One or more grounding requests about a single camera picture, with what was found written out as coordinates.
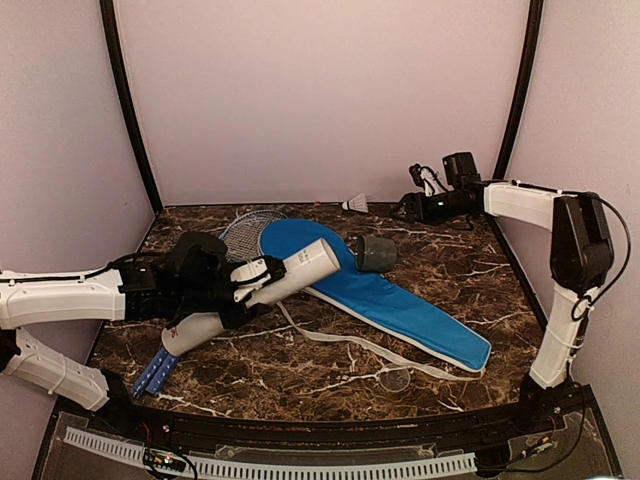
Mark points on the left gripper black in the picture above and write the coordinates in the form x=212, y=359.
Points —
x=243, y=315

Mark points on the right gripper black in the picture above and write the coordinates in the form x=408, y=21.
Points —
x=410, y=199

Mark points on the grey tube cap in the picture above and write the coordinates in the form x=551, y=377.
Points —
x=375, y=254

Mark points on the white shuttlecock tube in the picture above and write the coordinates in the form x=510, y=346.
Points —
x=309, y=265

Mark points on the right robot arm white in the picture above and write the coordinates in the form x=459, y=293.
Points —
x=581, y=255

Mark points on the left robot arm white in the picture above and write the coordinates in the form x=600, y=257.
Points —
x=28, y=299

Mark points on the blue badminton racket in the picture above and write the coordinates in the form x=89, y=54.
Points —
x=162, y=374
x=147, y=284

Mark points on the blue racket cover bag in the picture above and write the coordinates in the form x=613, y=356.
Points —
x=378, y=302

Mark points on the clear plastic disc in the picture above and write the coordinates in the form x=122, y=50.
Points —
x=394, y=379

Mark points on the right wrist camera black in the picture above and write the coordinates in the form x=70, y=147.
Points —
x=460, y=169

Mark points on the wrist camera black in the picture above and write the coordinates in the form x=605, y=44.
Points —
x=460, y=169
x=197, y=257

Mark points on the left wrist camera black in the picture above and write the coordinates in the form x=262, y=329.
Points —
x=197, y=257

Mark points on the white shuttlecock back wall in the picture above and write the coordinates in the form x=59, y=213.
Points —
x=358, y=204

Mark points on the white slotted cable duct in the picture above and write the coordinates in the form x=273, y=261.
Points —
x=269, y=464

